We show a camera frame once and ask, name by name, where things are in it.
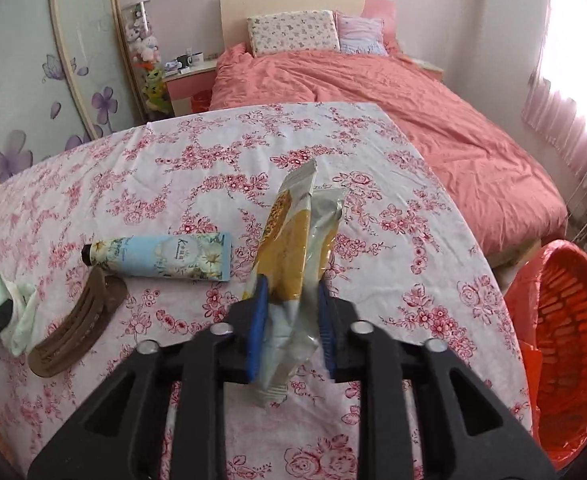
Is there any beige nightstand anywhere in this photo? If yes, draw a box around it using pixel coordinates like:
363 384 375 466
413 56 445 81

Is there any pink curtain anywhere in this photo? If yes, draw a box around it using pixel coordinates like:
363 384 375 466
521 0 587 182

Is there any beige headboard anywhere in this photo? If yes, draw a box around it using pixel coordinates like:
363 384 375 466
219 0 367 57

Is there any pink and white nightstand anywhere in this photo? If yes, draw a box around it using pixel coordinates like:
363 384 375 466
166 57 219 119

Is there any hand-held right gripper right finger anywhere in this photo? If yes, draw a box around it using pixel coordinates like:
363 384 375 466
317 282 557 480

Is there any pink striped pillow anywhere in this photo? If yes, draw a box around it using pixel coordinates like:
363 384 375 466
336 12 389 57

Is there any wardrobe with flower print doors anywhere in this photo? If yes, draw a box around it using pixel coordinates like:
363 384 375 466
0 0 144 187

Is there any clear tube of plush toys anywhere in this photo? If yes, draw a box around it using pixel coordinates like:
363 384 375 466
120 0 172 124

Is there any yellow and silver snack wrapper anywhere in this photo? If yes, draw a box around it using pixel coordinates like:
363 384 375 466
243 158 350 407

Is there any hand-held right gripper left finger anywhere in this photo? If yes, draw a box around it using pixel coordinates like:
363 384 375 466
27 277 270 480

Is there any light blue hand cream tube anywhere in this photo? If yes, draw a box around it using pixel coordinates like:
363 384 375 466
82 232 233 282

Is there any pink floral tablecloth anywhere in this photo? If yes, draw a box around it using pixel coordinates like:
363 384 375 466
0 101 537 480

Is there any floral pillow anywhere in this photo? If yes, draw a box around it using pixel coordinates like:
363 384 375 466
246 10 342 59

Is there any light green sock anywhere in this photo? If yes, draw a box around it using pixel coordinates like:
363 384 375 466
0 272 39 357

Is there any brown hair clip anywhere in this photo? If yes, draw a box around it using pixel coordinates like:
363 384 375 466
28 266 128 379

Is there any orange plastic basket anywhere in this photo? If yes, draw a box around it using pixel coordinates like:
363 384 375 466
503 240 587 469

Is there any pink duvet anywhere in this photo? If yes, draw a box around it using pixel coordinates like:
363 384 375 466
208 42 570 262

